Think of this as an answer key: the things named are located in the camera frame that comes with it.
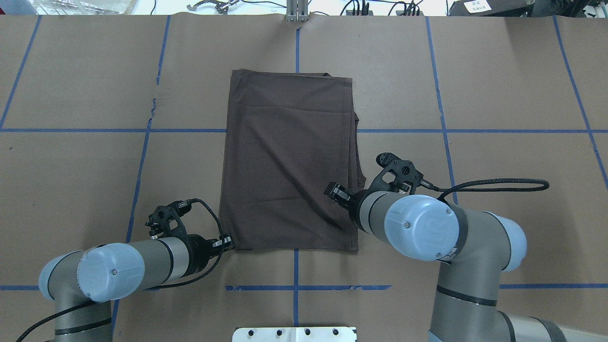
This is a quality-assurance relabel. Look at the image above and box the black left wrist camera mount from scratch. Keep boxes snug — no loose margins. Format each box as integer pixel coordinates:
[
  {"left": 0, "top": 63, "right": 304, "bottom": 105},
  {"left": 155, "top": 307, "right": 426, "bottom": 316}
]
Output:
[{"left": 145, "top": 199, "right": 192, "bottom": 239}]

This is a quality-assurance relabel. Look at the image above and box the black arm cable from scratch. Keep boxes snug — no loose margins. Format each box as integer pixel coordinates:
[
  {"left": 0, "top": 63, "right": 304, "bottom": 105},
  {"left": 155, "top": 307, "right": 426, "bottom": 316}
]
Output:
[
  {"left": 418, "top": 178, "right": 551, "bottom": 203},
  {"left": 14, "top": 198, "right": 227, "bottom": 342}
]

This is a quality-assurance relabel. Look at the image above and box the brown paper table cover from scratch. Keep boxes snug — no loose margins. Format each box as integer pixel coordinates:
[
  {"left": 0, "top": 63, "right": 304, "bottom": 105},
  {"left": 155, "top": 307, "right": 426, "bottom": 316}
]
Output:
[{"left": 0, "top": 13, "right": 608, "bottom": 342}]

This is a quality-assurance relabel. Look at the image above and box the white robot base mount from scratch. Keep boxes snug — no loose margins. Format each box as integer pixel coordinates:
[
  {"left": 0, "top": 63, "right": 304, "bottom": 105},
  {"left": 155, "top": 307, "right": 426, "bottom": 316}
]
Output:
[{"left": 232, "top": 326, "right": 358, "bottom": 342}]

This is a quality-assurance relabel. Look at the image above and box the aluminium profile post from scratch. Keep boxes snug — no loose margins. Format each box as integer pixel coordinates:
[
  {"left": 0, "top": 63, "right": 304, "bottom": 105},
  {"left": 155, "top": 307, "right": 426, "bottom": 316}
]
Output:
[{"left": 285, "top": 0, "right": 310, "bottom": 22}]

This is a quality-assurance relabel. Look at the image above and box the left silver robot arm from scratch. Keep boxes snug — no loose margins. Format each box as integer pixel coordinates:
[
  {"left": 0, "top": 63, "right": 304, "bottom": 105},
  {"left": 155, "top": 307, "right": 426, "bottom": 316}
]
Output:
[{"left": 18, "top": 234, "right": 234, "bottom": 342}]

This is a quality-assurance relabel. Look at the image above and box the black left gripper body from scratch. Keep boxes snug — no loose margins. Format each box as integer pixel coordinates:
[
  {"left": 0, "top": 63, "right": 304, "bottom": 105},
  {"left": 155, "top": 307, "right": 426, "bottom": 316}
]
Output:
[{"left": 186, "top": 234, "right": 234, "bottom": 276}]

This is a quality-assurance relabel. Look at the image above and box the dark brown t-shirt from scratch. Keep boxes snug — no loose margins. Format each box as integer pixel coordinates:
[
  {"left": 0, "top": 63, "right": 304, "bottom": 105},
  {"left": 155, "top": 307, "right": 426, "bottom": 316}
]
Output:
[{"left": 219, "top": 69, "right": 366, "bottom": 252}]

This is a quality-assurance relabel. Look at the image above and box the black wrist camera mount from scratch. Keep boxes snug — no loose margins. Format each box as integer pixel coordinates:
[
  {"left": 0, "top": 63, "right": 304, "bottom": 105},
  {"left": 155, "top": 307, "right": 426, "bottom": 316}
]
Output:
[
  {"left": 368, "top": 152, "right": 424, "bottom": 195},
  {"left": 145, "top": 199, "right": 192, "bottom": 239}
]

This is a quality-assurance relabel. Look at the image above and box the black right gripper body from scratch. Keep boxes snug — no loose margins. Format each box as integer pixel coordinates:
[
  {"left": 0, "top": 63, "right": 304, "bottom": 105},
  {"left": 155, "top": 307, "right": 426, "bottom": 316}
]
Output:
[{"left": 324, "top": 182, "right": 368, "bottom": 224}]

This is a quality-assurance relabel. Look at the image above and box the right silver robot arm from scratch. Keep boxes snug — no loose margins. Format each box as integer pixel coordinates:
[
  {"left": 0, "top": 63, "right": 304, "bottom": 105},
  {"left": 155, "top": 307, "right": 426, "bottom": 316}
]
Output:
[{"left": 325, "top": 182, "right": 607, "bottom": 342}]

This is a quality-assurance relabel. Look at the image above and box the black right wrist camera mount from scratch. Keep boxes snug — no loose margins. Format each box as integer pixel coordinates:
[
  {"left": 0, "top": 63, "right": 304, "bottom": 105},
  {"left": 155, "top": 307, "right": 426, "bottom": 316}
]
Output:
[{"left": 368, "top": 152, "right": 424, "bottom": 195}]

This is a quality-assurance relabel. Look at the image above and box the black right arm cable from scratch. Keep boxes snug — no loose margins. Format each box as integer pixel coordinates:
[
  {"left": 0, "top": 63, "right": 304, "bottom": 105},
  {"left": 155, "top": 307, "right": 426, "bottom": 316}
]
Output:
[{"left": 418, "top": 178, "right": 551, "bottom": 203}]

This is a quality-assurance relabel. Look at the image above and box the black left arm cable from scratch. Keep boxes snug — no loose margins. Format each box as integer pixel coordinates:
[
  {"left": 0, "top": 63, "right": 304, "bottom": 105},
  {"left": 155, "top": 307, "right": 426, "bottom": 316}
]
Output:
[{"left": 14, "top": 198, "right": 227, "bottom": 342}]

